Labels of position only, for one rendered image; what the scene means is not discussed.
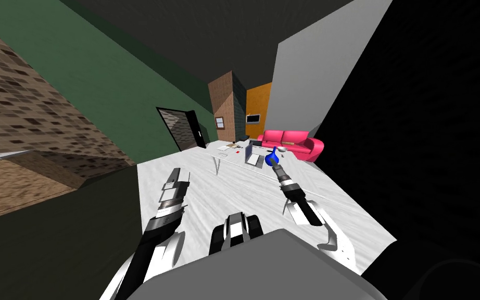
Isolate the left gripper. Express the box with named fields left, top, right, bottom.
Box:
left=159, top=168, right=191, bottom=205

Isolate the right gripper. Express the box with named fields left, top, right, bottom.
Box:
left=271, top=163, right=287, bottom=182

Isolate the blue round vase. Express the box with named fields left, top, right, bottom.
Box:
left=264, top=146, right=281, bottom=167

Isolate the grey open laptop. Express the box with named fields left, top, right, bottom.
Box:
left=244, top=141, right=265, bottom=169

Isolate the pink sofa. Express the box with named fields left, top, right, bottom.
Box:
left=257, top=130, right=325, bottom=163

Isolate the white table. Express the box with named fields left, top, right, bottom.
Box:
left=204, top=140, right=330, bottom=217

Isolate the black door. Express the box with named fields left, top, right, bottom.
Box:
left=156, top=107, right=208, bottom=152

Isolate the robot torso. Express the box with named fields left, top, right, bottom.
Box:
left=127, top=211, right=387, bottom=300

